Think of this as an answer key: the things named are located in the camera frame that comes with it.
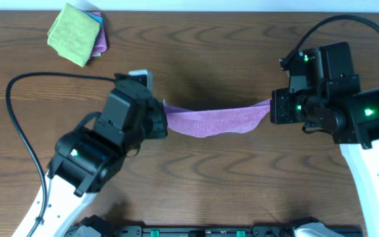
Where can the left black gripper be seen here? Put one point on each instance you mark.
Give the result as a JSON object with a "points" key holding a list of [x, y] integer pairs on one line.
{"points": [[160, 124]]}

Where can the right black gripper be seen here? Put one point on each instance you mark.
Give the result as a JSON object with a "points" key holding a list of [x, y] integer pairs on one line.
{"points": [[280, 116]]}

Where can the purple microfiber cloth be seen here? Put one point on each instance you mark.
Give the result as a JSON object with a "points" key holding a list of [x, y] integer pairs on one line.
{"points": [[202, 124]]}

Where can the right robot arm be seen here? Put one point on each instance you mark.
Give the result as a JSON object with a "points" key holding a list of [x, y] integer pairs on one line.
{"points": [[359, 145]]}

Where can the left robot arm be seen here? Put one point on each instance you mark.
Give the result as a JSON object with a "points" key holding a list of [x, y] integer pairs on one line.
{"points": [[88, 157]]}

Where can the folded purple cloth in stack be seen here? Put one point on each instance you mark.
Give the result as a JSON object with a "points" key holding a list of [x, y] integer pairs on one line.
{"points": [[100, 45]]}

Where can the folded green cloth on top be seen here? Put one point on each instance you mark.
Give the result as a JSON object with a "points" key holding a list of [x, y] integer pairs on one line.
{"points": [[73, 34]]}

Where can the folded blue cloth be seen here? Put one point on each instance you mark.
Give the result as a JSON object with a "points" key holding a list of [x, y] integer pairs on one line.
{"points": [[96, 16]]}

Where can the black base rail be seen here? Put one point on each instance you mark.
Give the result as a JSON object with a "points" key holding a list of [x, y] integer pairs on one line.
{"points": [[97, 226]]}

